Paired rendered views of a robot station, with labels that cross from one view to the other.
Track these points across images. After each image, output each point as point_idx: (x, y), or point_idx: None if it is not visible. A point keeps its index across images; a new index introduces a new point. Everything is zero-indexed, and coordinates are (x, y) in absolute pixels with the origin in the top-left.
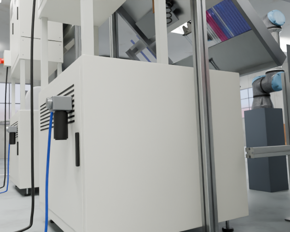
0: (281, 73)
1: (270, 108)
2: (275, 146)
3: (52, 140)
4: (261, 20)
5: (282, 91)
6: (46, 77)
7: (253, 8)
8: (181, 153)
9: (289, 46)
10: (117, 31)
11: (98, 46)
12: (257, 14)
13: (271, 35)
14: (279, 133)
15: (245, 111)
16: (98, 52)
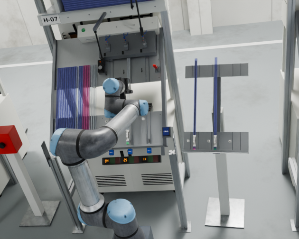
0: (55, 156)
1: (113, 234)
2: (70, 181)
3: None
4: (50, 116)
5: (60, 166)
6: None
7: (51, 106)
8: None
9: (43, 143)
10: (167, 58)
11: (165, 65)
12: (51, 110)
13: (50, 130)
14: None
15: (147, 226)
16: (166, 69)
